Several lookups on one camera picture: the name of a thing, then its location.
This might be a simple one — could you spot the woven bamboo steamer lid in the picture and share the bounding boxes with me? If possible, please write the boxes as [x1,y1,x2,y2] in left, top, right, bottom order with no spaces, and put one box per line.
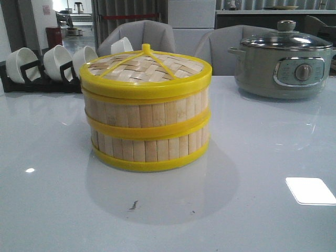
[80,44,212,99]

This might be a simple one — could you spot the bamboo steamer tier yellow rims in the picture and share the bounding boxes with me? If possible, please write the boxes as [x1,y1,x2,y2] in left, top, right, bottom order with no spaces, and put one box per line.
[91,125,209,172]

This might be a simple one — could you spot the grey upholstered chair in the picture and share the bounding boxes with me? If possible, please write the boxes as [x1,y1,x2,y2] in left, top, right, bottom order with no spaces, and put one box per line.
[97,20,176,57]
[194,25,271,76]

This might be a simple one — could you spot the grey upholstered chair left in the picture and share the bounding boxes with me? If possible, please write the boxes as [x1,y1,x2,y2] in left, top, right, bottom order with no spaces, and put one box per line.
[97,20,176,57]

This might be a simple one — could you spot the white bowl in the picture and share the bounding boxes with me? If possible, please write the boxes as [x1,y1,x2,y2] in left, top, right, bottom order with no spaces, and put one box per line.
[72,46,98,79]
[6,47,38,83]
[110,37,133,55]
[43,45,72,81]

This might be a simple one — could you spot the white cabinet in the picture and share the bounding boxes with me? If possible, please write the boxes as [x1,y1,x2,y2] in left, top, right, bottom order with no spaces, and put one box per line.
[167,1,216,55]

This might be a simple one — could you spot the black bowl rack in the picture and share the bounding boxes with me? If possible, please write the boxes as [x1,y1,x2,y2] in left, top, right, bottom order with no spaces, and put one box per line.
[1,59,81,93]

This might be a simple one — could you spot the grey-green electric cooking pot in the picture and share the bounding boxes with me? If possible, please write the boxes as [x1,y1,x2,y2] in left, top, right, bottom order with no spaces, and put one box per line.
[227,41,336,100]

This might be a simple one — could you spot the red bin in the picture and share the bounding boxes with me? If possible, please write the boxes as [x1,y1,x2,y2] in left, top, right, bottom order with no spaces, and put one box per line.
[45,27,62,49]

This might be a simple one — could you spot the glass pot lid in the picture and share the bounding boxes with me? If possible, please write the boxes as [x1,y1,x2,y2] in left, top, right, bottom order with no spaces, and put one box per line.
[240,20,332,50]

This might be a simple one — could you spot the white bowl far left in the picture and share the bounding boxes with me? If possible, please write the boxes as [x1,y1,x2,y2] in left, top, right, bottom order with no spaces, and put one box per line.
[6,47,38,83]

